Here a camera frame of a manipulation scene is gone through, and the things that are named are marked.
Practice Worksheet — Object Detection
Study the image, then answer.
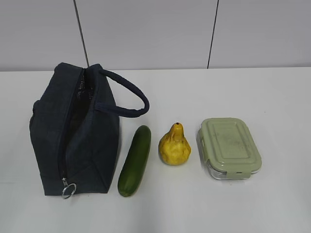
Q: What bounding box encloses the yellow pear-shaped gourd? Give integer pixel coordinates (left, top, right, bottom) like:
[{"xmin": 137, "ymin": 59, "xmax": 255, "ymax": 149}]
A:
[{"xmin": 158, "ymin": 122, "xmax": 191, "ymax": 166}]

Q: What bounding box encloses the green cucumber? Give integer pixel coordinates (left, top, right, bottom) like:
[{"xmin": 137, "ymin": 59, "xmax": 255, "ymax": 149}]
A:
[{"xmin": 117, "ymin": 125, "xmax": 151, "ymax": 197}]

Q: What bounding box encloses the green-lidded glass food container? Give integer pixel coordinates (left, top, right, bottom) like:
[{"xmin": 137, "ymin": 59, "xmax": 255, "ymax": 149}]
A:
[{"xmin": 197, "ymin": 117, "xmax": 262, "ymax": 180}]

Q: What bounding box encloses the navy blue lunch bag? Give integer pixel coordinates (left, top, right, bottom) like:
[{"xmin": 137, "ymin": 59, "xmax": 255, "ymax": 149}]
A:
[{"xmin": 29, "ymin": 63, "xmax": 150, "ymax": 199}]

